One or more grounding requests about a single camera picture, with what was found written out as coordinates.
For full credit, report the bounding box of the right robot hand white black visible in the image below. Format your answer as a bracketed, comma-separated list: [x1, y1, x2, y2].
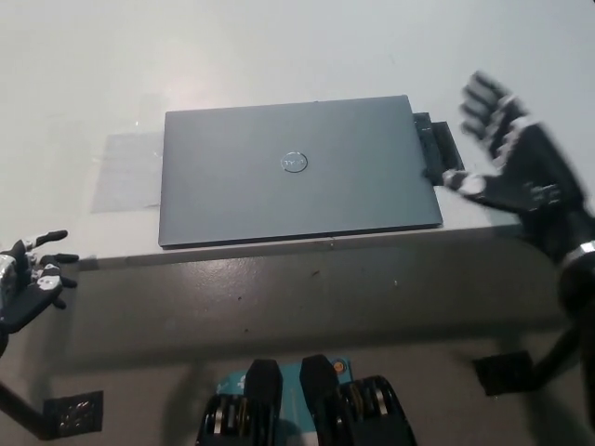
[441, 70, 595, 259]

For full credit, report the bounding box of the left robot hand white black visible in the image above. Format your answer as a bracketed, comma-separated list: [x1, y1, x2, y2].
[0, 230, 79, 335]

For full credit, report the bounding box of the dark grey Dell laptop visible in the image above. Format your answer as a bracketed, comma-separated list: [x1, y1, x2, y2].
[156, 95, 443, 251]

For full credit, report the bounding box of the wide black tape patch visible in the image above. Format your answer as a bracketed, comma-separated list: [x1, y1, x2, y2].
[431, 121, 465, 172]

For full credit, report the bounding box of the black table leg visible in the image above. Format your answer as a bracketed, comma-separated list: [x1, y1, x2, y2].
[533, 324, 588, 391]
[0, 380, 55, 440]

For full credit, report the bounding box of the narrow black tape strip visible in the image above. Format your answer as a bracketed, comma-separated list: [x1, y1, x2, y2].
[412, 111, 443, 185]

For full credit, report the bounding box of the black floor tape patch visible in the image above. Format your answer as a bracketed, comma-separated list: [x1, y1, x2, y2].
[43, 390, 105, 440]
[471, 350, 536, 397]

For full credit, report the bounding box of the clear tape sheet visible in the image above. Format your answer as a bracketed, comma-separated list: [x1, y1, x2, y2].
[95, 132, 165, 214]

